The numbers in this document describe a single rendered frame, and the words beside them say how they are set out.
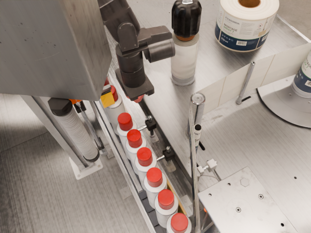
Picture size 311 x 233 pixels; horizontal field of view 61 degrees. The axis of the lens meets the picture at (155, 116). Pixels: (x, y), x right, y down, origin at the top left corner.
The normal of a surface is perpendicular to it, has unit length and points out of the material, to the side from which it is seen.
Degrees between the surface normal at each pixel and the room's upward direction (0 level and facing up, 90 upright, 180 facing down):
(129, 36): 76
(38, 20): 90
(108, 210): 0
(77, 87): 90
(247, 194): 0
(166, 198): 3
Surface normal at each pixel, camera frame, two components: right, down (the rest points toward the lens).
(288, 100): -0.05, -0.53
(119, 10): 0.34, 0.62
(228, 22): -0.76, 0.57
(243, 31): -0.28, 0.82
